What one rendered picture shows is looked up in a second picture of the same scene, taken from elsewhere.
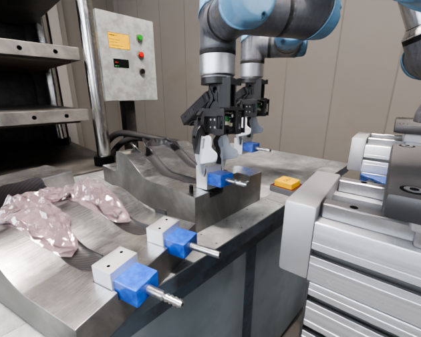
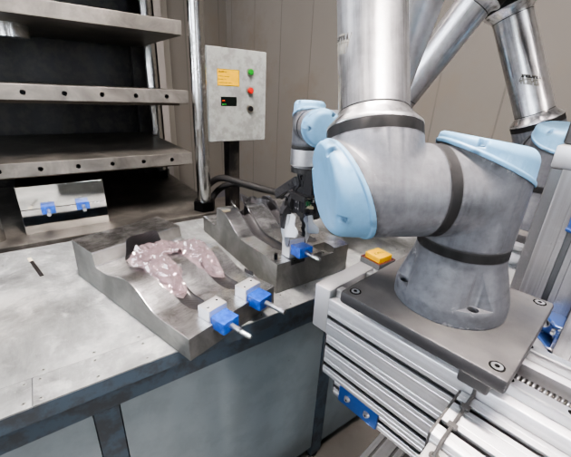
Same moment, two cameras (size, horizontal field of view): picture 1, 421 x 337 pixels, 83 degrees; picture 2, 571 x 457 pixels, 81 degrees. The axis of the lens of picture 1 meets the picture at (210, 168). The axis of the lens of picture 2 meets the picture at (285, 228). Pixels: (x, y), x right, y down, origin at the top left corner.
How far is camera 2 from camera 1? 0.36 m
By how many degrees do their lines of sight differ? 10
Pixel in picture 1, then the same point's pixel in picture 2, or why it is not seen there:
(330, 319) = (335, 358)
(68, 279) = (182, 312)
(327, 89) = (487, 129)
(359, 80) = not seen: hidden behind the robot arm
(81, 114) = (186, 158)
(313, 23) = not seen: hidden behind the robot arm
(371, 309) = (353, 352)
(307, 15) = not seen: hidden behind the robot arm
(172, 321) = (250, 360)
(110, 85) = (216, 125)
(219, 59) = (304, 156)
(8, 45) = (127, 94)
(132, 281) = (222, 318)
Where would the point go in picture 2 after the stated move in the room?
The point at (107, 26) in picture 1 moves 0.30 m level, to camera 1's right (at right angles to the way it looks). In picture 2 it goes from (217, 63) to (285, 65)
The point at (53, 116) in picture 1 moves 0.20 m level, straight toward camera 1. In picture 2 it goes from (159, 160) to (163, 170)
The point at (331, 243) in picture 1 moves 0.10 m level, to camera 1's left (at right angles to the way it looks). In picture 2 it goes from (336, 313) to (279, 304)
